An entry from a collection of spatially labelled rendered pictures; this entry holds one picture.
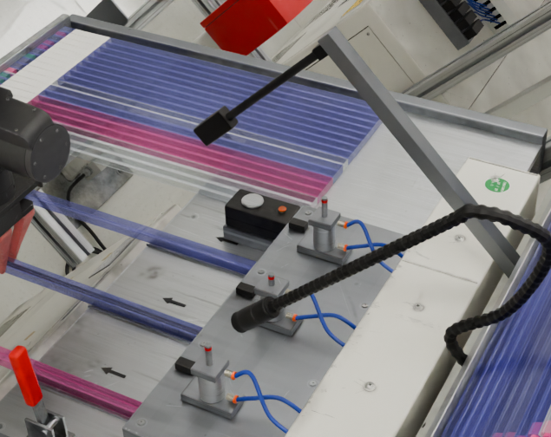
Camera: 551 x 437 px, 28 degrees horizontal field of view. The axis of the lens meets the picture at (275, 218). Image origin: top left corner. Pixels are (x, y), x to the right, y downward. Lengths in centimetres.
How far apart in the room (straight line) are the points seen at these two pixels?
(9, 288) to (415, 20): 102
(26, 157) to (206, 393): 28
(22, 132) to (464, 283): 43
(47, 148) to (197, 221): 26
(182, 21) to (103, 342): 181
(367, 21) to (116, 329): 134
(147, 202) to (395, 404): 166
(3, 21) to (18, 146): 152
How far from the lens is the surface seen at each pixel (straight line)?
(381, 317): 98
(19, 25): 255
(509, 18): 258
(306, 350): 98
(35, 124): 102
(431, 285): 102
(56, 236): 197
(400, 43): 231
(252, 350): 98
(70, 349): 109
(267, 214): 115
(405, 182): 128
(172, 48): 154
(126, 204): 247
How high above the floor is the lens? 192
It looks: 45 degrees down
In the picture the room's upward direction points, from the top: 60 degrees clockwise
